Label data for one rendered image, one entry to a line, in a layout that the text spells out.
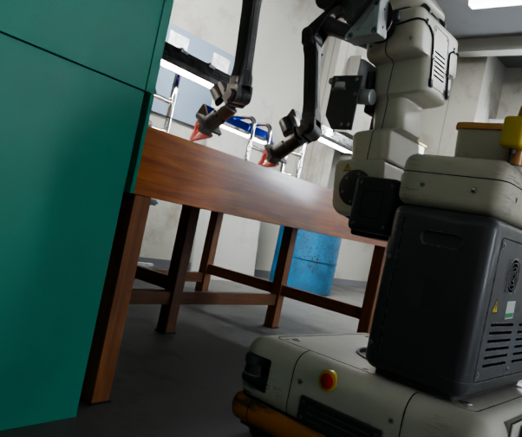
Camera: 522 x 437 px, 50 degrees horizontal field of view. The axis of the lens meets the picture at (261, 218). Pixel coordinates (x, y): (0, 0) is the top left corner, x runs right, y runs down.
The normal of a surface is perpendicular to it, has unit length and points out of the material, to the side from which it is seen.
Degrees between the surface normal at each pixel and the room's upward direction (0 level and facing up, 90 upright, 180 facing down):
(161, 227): 90
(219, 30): 90
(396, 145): 82
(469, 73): 90
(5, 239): 90
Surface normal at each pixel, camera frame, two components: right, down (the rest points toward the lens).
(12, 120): 0.79, 0.16
